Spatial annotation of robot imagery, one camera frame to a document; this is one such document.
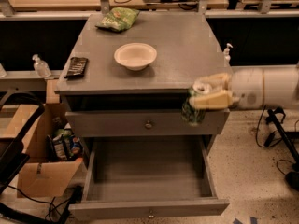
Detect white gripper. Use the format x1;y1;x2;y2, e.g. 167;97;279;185
189;69;263;110

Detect green soda can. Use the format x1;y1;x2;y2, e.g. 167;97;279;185
181;81;211;126

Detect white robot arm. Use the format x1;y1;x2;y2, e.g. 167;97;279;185
188;66;299;110

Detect grey drawer cabinet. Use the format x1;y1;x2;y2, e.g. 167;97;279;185
57;12;231;138

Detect closed grey top drawer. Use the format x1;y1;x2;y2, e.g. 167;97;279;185
65;110;229;137

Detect open grey middle drawer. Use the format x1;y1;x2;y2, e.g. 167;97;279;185
69;136;229;220

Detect white pump bottle right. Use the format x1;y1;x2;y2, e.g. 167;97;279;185
223;43;233;62

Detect white bowl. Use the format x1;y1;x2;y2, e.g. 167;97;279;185
114;43;157;71

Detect green chip bag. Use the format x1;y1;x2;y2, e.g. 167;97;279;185
95;7;139;33

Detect snack bags in box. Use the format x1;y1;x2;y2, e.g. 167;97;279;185
46;129;83;161

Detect clear sanitizer bottle left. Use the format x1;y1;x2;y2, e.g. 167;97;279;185
32;54;51;77

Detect cardboard box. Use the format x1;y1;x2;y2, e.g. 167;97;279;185
0;102;85;199

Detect black stand with cables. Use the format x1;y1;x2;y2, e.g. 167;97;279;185
255;107;299;191

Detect black chair frame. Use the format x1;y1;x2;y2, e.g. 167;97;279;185
0;90;45;194

